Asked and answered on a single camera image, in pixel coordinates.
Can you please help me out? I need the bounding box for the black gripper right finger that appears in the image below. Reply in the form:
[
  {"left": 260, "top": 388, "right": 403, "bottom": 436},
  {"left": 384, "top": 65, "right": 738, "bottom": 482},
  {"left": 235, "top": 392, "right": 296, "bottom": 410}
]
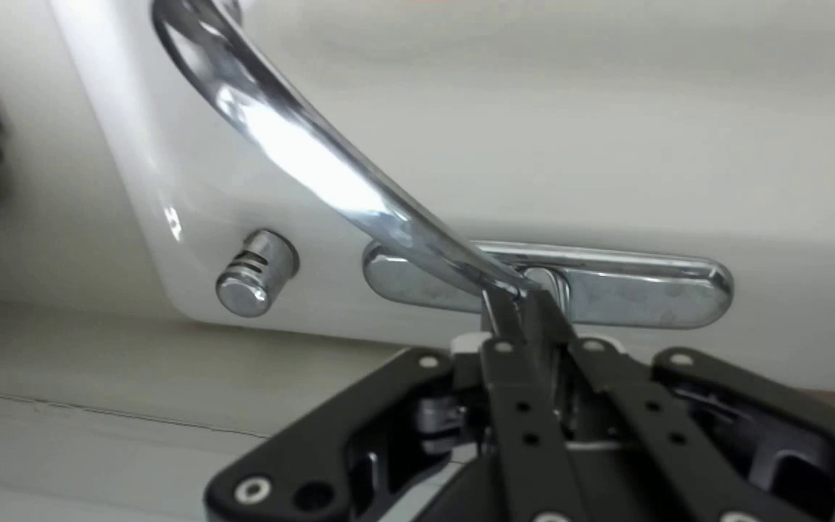
[{"left": 570, "top": 336, "right": 835, "bottom": 522}]

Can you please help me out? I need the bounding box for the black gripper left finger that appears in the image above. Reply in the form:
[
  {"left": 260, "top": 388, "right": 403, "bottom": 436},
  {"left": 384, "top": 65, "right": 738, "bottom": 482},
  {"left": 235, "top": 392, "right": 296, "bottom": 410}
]
[{"left": 202, "top": 334, "right": 589, "bottom": 522}]

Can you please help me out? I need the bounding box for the chrome faucet spout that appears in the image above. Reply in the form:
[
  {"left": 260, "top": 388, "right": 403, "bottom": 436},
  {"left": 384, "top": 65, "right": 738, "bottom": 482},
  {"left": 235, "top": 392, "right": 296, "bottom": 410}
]
[{"left": 149, "top": 0, "right": 531, "bottom": 295}]

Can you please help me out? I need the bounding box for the chrome sink hole cap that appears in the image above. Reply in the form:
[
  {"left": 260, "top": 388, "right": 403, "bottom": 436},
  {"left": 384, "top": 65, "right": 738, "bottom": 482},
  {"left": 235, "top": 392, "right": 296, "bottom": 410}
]
[{"left": 213, "top": 228, "right": 299, "bottom": 318}]

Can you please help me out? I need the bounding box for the white ceramic sink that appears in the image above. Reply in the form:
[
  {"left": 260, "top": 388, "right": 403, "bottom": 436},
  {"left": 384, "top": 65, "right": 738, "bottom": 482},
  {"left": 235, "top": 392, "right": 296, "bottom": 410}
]
[{"left": 49, "top": 0, "right": 835, "bottom": 392}]

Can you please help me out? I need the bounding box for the chrome faucet base plate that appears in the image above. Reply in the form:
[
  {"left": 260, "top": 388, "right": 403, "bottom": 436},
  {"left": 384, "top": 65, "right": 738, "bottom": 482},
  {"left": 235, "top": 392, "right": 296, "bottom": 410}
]
[{"left": 363, "top": 240, "right": 732, "bottom": 330}]

